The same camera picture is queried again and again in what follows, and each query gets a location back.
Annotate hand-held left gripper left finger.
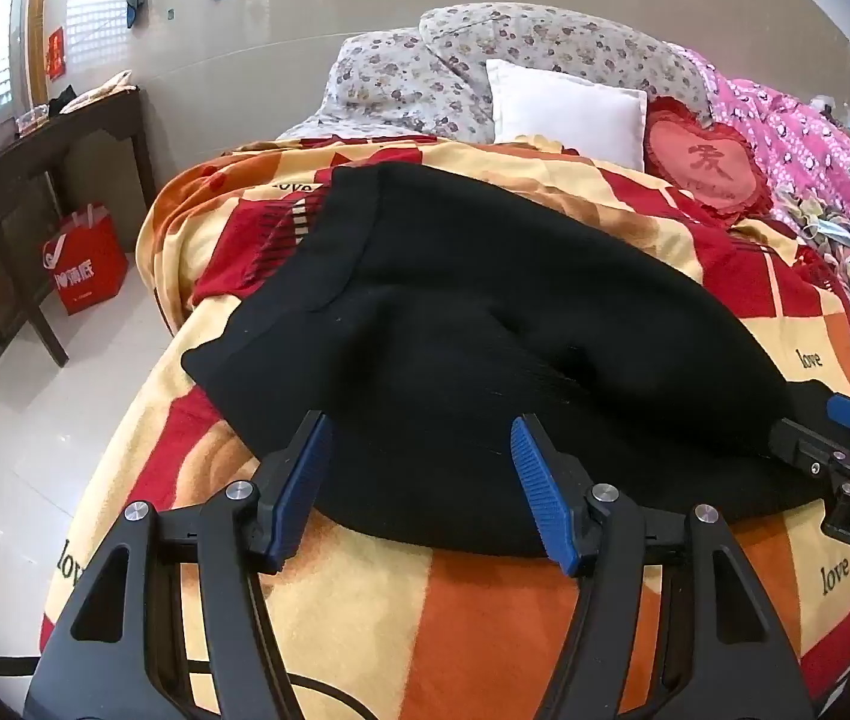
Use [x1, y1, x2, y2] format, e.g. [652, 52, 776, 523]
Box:
[23, 411, 334, 720]

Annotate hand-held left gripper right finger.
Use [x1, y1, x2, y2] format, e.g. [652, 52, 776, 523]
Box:
[509, 414, 816, 720]

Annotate black pants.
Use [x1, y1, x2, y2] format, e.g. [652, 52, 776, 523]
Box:
[181, 163, 834, 557]

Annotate colourful patchwork cloth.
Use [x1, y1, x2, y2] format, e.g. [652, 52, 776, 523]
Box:
[768, 186, 850, 305]

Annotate red and yellow printed blanket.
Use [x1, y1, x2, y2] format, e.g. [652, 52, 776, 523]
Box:
[38, 133, 850, 720]

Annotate pink printed quilt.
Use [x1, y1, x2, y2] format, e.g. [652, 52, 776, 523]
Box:
[683, 45, 850, 346]

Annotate red heart-shaped cushion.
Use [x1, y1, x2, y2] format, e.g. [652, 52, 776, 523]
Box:
[644, 96, 774, 228]

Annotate red paper bag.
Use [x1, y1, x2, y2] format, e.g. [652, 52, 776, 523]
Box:
[41, 202, 130, 316]

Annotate white pillow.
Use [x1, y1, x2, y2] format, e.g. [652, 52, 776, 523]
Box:
[486, 58, 649, 170]

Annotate dark wooden side table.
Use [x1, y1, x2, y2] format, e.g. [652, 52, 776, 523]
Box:
[0, 86, 160, 368]

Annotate floral grey pillows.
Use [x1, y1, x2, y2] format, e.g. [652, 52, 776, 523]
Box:
[277, 2, 714, 147]

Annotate red wall sticker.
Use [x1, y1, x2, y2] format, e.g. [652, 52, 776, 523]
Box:
[44, 25, 67, 82]

